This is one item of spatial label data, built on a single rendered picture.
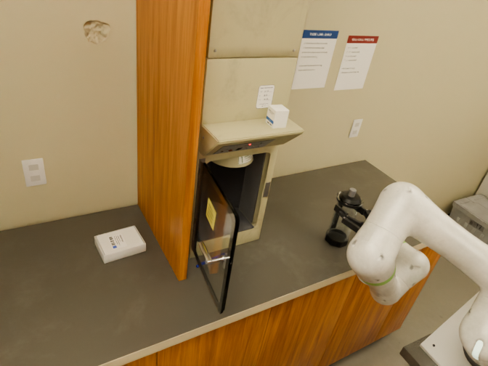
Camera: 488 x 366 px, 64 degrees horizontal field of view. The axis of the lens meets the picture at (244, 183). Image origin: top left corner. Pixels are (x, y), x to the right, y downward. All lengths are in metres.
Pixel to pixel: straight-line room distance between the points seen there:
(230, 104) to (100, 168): 0.69
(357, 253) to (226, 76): 0.62
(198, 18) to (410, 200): 0.70
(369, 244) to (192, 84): 0.61
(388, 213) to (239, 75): 0.58
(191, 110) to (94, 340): 0.75
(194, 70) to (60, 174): 0.83
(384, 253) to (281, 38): 0.69
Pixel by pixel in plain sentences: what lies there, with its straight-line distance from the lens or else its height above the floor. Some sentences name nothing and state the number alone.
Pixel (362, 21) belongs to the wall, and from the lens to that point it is 2.10.
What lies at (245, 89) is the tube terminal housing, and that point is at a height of 1.61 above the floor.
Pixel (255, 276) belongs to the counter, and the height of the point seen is 0.94.
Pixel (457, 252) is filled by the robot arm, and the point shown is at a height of 1.39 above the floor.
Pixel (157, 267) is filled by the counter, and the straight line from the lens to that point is 1.51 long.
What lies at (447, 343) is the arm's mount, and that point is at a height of 1.00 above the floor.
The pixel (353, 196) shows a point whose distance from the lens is 1.64.
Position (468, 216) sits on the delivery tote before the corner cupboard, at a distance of 3.81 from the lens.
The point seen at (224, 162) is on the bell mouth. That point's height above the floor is 1.33.
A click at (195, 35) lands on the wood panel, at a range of 1.02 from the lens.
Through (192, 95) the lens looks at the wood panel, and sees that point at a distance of 1.06.
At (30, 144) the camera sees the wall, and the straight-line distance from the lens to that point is 1.61.
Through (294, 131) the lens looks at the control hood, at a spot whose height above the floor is 1.51.
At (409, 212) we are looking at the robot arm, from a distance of 1.09.
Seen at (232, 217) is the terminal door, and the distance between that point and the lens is 1.06.
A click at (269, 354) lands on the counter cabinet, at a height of 0.52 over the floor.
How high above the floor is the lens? 2.02
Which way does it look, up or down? 33 degrees down
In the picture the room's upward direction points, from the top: 10 degrees clockwise
